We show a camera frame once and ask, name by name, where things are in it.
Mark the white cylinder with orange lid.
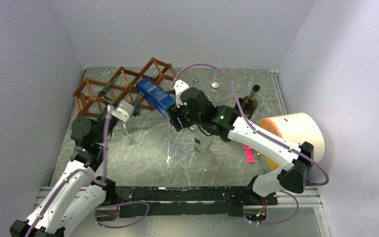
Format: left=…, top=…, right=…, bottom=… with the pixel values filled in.
left=258, top=113, right=325, bottom=163

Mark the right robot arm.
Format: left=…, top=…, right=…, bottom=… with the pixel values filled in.
left=168, top=85, right=314, bottom=204

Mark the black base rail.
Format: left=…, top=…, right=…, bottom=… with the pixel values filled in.
left=96, top=186, right=277, bottom=221

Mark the clear bottle with silver cap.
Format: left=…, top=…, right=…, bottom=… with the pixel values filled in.
left=209, top=82, right=220, bottom=100

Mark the brown wooden wine rack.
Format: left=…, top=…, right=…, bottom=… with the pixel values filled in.
left=73, top=57, right=176, bottom=118

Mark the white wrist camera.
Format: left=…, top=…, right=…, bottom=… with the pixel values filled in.
left=173, top=79, right=190, bottom=108
left=112, top=100, right=135, bottom=123

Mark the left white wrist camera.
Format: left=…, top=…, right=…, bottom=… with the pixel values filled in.
left=112, top=100, right=135, bottom=123

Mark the pink plastic piece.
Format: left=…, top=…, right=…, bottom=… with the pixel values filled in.
left=243, top=145, right=255, bottom=164

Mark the dark green wine bottle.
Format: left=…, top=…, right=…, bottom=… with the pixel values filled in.
left=233, top=98, right=244, bottom=114

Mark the olive wine bottle black top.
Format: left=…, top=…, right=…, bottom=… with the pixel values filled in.
left=243, top=84, right=261, bottom=119

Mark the blue square Blue Dash bottle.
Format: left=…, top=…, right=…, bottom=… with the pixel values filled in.
left=136, top=78, right=176, bottom=119

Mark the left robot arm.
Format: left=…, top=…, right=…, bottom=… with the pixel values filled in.
left=9, top=79, right=140, bottom=237

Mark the clear open glass bottle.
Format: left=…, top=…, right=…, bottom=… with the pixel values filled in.
left=192, top=78, right=200, bottom=88

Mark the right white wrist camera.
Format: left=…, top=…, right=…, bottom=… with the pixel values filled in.
left=173, top=79, right=190, bottom=108

